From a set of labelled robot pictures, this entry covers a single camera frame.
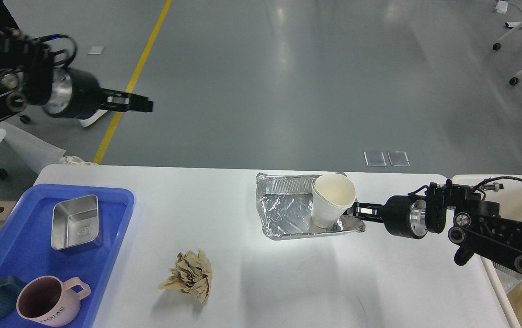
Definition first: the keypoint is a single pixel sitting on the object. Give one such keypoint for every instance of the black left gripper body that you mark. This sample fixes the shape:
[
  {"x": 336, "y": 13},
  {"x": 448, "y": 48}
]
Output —
[{"x": 74, "y": 94}]

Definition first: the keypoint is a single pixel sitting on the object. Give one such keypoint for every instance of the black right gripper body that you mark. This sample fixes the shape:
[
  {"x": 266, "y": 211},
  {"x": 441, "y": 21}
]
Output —
[{"x": 404, "y": 216}]

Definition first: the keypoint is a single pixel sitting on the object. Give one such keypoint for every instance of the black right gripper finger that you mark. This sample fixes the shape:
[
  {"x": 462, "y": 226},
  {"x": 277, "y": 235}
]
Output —
[{"x": 366, "y": 212}]

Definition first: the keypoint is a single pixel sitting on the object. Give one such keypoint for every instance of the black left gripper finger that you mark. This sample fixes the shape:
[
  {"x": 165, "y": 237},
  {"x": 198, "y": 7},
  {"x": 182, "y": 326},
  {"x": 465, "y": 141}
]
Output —
[{"x": 125, "y": 101}]

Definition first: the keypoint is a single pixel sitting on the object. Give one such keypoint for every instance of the white paper cup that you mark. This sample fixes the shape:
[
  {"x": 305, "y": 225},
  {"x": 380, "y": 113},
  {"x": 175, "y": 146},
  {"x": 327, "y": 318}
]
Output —
[{"x": 332, "y": 195}]

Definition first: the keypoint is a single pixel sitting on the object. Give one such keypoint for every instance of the aluminium foil container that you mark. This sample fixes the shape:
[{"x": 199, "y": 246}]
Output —
[{"x": 284, "y": 204}]

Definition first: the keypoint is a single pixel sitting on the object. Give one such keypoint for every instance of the stainless steel rectangular tray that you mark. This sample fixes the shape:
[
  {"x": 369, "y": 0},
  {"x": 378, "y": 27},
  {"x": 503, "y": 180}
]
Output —
[{"x": 76, "y": 226}]

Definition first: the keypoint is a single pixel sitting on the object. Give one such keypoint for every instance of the brown paper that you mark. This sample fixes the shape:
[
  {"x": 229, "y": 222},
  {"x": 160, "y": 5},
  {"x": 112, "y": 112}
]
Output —
[{"x": 191, "y": 275}]

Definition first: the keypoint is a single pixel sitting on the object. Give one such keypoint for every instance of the pink ceramic mug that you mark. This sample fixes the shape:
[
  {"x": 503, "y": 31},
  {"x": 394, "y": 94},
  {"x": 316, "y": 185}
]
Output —
[{"x": 49, "y": 301}]

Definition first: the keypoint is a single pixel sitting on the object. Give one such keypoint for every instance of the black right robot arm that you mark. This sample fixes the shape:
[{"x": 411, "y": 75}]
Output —
[{"x": 478, "y": 228}]

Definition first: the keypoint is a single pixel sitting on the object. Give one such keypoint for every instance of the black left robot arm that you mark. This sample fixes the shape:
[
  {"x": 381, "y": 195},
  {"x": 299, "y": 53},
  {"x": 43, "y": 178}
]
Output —
[{"x": 37, "y": 72}]

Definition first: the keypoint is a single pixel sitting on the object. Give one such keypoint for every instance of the clear floor plate left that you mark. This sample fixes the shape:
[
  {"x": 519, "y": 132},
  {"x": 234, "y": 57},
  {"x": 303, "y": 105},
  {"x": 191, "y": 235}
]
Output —
[{"x": 375, "y": 158}]

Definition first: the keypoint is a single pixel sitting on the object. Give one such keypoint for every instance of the clear floor plate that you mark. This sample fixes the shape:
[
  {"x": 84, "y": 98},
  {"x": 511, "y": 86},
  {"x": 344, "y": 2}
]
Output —
[
  {"x": 398, "y": 158},
  {"x": 375, "y": 158}
]

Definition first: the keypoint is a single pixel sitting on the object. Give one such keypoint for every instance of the clear floor plate right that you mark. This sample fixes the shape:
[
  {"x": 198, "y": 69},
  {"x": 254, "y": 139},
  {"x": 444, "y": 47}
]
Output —
[{"x": 398, "y": 158}]

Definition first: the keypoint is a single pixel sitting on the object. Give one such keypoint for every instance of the person in grey trousers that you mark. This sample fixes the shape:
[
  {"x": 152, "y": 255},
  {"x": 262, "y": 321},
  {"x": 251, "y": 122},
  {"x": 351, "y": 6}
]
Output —
[{"x": 35, "y": 152}]

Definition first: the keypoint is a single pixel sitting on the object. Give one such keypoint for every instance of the foil container in bin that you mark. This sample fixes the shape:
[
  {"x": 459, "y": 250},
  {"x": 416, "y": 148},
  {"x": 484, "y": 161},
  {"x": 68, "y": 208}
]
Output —
[{"x": 508, "y": 278}]

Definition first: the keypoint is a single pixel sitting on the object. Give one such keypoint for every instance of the blue plastic tray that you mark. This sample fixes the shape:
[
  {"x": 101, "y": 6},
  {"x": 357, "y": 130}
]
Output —
[{"x": 25, "y": 241}]

